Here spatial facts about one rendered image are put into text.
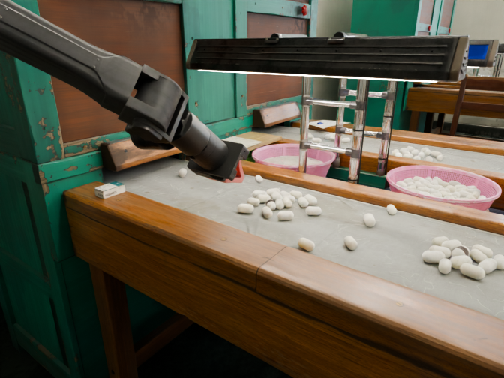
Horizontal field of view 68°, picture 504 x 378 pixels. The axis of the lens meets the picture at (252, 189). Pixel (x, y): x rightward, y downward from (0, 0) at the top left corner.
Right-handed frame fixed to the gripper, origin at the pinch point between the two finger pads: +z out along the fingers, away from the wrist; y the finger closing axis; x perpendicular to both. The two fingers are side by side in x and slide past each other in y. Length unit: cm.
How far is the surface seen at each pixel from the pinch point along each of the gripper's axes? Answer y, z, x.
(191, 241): 1.9, -2.9, 14.8
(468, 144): -26, 81, -57
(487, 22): 29, 362, -375
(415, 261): -31.5, 15.5, 2.5
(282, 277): -17.3, -2.5, 14.6
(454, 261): -37.2, 15.3, 0.6
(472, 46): -24, 42, -67
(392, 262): -28.3, 13.5, 4.3
